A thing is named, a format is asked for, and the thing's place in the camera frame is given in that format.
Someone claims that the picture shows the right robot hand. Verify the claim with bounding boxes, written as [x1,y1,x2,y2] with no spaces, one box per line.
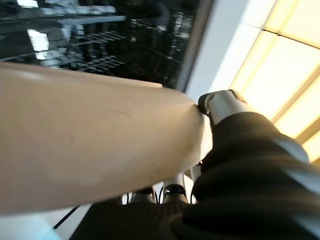
[71,89,320,240]

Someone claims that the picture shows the cream round plate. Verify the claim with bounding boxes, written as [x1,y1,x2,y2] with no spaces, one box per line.
[0,61,214,216]

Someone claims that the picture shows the open built-in dishwasher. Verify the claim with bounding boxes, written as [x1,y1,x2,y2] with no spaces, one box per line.
[0,0,216,93]

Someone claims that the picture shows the dark wire lower dishwasher rack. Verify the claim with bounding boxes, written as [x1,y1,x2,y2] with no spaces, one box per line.
[58,29,186,84]

